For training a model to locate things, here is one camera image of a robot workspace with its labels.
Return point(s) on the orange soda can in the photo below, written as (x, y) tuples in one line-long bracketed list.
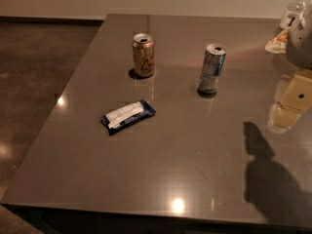
[(143, 54)]

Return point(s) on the blue white snack bar wrapper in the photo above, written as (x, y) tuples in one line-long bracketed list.
[(122, 118)]

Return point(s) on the clear plastic water bottle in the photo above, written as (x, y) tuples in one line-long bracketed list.
[(292, 12)]

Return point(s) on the silver blue energy drink can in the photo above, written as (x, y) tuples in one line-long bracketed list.
[(212, 64)]

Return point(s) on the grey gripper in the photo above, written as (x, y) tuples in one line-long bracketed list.
[(300, 46)]

